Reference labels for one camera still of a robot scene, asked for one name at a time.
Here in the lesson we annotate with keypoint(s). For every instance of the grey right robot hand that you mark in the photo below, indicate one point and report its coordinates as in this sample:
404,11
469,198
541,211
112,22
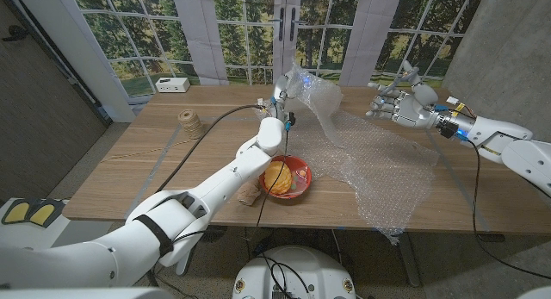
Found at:
413,111

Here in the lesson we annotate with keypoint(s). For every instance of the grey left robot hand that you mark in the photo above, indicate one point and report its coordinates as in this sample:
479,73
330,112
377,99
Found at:
280,92

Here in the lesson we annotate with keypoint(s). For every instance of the clear bubble wrap sheet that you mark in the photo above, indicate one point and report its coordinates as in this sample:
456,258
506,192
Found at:
387,170

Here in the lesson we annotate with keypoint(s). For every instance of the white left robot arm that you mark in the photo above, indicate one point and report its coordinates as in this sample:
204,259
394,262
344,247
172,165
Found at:
224,178

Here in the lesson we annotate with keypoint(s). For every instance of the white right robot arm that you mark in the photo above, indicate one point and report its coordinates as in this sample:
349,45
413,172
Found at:
495,133

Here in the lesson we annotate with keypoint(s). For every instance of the red bowl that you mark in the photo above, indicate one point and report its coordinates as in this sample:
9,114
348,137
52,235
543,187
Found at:
303,185

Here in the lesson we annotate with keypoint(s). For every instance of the small wrapped candy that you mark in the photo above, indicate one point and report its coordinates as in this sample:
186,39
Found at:
300,174

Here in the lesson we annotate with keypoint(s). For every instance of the yellow textured toy fruit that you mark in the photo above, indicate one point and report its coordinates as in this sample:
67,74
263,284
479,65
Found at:
275,180

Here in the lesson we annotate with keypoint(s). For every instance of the brown twine spool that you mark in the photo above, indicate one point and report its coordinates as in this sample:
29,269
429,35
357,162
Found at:
190,122

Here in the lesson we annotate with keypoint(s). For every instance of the crumpled beige cloth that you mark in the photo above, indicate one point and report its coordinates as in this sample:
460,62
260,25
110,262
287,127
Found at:
249,195

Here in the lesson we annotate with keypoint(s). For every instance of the white power strip box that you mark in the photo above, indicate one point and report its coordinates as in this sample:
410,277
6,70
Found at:
172,85

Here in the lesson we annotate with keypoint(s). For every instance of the black flat floor plate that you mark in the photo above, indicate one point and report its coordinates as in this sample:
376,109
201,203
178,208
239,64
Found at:
490,238

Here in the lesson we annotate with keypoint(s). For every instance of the printed forest window backdrop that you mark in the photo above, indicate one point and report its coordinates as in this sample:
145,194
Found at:
142,32

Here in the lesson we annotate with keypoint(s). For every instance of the grey table leg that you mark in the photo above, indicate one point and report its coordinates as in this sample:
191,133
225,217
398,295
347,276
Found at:
411,264

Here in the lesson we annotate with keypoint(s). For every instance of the black round ribbed object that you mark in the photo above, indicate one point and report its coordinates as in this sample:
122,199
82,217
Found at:
217,234

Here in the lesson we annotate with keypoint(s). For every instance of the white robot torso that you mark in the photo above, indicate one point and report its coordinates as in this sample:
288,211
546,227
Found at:
327,273

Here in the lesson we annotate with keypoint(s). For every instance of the white table leg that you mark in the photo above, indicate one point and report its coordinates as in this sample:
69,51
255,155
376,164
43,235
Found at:
185,262

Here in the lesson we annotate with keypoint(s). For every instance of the yellow black foot pedal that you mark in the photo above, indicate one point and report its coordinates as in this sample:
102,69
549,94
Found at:
17,212

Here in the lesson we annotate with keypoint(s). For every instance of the black wall hook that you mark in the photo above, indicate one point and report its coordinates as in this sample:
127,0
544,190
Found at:
17,31

